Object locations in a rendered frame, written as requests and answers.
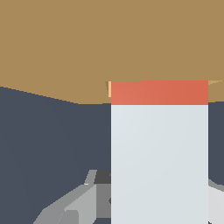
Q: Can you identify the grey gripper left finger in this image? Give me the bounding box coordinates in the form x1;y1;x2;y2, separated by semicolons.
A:
32;169;112;224

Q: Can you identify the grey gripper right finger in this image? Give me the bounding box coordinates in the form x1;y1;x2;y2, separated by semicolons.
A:
207;178;224;224

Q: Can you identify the white peg with red tip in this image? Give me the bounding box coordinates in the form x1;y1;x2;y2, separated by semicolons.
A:
110;80;209;224

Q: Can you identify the brown wooden box with hole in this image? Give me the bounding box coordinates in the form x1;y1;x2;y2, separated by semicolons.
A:
0;0;224;105

